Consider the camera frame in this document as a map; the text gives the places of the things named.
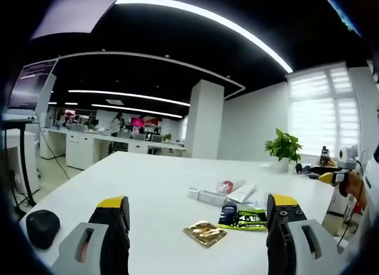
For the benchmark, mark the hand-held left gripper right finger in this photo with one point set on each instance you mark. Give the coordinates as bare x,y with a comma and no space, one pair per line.
299,242

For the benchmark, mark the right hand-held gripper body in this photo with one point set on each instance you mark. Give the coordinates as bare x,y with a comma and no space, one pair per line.
348,157

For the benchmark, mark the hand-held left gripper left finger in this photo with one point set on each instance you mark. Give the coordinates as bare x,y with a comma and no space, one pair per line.
89,242

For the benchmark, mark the green skincare sachet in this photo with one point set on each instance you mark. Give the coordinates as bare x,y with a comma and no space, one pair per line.
251,219

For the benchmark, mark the white skincare tube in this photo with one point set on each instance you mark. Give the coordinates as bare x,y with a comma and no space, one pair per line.
242,192

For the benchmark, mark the black skincare sachet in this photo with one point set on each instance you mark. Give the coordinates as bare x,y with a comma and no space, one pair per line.
228,214

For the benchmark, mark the clear skincare jar red lid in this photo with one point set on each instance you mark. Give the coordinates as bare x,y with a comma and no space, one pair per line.
225,186

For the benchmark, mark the gold skincare sachet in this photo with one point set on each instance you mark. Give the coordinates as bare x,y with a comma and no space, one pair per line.
205,233

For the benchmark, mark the dark bottle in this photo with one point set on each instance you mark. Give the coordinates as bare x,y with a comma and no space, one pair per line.
324,155

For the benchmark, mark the person's right hand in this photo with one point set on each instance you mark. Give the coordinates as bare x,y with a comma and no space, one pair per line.
353,186

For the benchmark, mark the green potted plant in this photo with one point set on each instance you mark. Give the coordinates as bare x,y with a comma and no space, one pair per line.
284,147

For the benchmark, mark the black round pad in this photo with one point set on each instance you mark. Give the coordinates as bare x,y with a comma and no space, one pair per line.
43,229

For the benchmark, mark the white window blinds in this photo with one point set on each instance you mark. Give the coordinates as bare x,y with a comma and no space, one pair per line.
321,109

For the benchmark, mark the clear plastic wrapper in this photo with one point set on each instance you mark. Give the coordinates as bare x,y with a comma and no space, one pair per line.
257,203

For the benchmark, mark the black stand pole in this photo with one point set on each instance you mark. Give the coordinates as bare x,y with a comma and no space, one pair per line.
26,168

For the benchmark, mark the white office desk row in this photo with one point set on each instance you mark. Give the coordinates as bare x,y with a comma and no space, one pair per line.
97,144

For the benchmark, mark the white cabinet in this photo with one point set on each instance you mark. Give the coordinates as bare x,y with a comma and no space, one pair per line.
17,162

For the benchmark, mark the pink display screen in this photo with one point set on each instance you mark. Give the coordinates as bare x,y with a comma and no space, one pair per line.
137,122

